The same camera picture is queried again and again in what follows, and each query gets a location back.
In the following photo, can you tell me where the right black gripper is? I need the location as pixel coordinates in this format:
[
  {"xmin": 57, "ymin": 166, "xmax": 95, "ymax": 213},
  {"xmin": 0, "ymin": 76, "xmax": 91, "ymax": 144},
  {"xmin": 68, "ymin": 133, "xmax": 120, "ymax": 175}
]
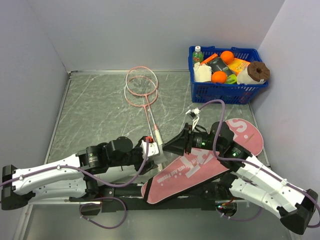
[{"xmin": 162, "ymin": 122, "xmax": 223, "ymax": 156}]

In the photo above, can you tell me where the white shuttlecock tube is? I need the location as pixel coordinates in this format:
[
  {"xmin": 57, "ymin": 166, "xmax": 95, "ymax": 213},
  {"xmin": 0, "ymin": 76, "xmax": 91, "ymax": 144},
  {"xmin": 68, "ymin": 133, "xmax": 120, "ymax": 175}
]
[{"xmin": 155, "ymin": 148, "xmax": 174, "ymax": 168}]

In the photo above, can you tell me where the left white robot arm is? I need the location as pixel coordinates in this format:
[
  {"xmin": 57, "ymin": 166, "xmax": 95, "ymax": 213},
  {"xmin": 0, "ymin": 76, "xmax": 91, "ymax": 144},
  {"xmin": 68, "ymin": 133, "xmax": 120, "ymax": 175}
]
[{"xmin": 0, "ymin": 136, "xmax": 160, "ymax": 211}]

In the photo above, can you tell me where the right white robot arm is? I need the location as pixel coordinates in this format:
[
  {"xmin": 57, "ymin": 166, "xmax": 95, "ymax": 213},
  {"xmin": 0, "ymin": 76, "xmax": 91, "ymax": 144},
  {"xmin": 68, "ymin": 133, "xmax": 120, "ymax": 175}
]
[{"xmin": 163, "ymin": 122, "xmax": 320, "ymax": 235}]

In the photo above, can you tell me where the pink badminton racket upper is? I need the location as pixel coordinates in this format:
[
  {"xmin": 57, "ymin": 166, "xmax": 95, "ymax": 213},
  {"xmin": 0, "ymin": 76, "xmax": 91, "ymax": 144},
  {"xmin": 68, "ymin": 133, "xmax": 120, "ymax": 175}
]
[{"xmin": 124, "ymin": 66, "xmax": 163, "ymax": 147}]

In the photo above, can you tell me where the green small pack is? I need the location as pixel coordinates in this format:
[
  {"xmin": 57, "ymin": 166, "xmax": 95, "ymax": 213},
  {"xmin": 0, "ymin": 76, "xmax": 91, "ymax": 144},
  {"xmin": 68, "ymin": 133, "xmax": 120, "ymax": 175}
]
[{"xmin": 225, "ymin": 74, "xmax": 237, "ymax": 84}]

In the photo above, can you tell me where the pink racket cover bag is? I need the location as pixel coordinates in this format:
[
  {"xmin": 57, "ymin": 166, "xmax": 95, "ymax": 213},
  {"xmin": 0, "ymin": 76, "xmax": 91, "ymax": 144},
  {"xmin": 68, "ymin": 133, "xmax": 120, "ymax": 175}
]
[{"xmin": 141, "ymin": 118, "xmax": 264, "ymax": 205}]

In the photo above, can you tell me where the blue plastic basket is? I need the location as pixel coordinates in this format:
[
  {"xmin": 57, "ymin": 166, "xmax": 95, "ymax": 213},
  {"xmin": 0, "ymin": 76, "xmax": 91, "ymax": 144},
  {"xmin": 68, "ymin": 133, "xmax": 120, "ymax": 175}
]
[{"xmin": 188, "ymin": 45, "xmax": 269, "ymax": 105}]

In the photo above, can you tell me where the white carton box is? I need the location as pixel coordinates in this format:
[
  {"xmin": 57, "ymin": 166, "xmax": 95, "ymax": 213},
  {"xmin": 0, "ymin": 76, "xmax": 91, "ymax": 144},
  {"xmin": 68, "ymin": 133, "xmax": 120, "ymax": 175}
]
[{"xmin": 193, "ymin": 62, "xmax": 212, "ymax": 83}]

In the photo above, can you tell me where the orange fruit lower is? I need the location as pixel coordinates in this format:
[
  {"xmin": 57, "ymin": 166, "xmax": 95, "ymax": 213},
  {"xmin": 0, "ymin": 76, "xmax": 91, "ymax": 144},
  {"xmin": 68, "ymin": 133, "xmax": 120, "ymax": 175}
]
[{"xmin": 211, "ymin": 71, "xmax": 228, "ymax": 84}]

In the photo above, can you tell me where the orange fruit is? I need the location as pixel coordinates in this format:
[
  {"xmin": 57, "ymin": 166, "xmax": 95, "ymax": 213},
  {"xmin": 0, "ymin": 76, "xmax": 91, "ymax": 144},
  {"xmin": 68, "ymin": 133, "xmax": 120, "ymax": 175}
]
[
  {"xmin": 211, "ymin": 71, "xmax": 228, "ymax": 84},
  {"xmin": 220, "ymin": 50, "xmax": 235, "ymax": 65}
]

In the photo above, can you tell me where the black product box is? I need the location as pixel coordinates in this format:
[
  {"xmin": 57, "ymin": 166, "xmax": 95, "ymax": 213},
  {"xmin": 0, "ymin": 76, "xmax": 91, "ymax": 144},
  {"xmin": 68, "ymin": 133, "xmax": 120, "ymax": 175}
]
[{"xmin": 207, "ymin": 57, "xmax": 235, "ymax": 77}]

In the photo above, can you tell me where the green drink bottle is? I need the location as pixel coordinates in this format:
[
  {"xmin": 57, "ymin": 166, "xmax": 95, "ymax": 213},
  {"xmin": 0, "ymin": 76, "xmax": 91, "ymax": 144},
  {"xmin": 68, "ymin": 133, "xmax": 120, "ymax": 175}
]
[{"xmin": 192, "ymin": 45, "xmax": 204, "ymax": 65}]

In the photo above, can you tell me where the orange thin box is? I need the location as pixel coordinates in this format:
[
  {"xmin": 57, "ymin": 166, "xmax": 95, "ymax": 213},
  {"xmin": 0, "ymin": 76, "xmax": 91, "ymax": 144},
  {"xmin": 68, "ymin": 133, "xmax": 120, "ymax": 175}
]
[{"xmin": 200, "ymin": 53, "xmax": 218, "ymax": 66}]

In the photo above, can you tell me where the yellow snack box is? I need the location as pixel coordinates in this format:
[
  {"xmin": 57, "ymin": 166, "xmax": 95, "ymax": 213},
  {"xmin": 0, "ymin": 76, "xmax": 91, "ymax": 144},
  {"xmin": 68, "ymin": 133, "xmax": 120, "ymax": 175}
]
[{"xmin": 227, "ymin": 58, "xmax": 250, "ymax": 76}]

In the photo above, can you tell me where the orange fruit upper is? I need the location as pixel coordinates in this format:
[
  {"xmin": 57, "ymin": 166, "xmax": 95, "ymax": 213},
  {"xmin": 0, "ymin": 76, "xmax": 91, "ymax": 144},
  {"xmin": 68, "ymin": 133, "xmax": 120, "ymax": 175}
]
[{"xmin": 220, "ymin": 50, "xmax": 235, "ymax": 65}]

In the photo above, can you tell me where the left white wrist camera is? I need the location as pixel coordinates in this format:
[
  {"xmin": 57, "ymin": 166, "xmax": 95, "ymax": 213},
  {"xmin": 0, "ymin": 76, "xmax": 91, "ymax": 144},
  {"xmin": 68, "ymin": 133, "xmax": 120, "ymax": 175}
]
[{"xmin": 140, "ymin": 136, "xmax": 160, "ymax": 160}]

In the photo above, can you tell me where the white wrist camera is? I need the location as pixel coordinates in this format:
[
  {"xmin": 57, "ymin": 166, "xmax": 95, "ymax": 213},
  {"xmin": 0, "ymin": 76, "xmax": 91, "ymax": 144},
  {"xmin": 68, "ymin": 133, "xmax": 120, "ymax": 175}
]
[
  {"xmin": 140, "ymin": 136, "xmax": 160, "ymax": 160},
  {"xmin": 185, "ymin": 107, "xmax": 201, "ymax": 130}
]

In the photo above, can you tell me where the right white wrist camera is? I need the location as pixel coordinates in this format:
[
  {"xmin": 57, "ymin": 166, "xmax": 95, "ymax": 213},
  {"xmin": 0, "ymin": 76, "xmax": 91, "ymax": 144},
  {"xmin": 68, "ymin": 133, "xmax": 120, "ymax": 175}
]
[{"xmin": 185, "ymin": 107, "xmax": 201, "ymax": 130}]

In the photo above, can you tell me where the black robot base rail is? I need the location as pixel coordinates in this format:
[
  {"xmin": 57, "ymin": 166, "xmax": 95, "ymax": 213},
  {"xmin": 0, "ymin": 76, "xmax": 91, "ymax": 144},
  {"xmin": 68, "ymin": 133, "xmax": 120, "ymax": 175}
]
[{"xmin": 68, "ymin": 181, "xmax": 248, "ymax": 214}]

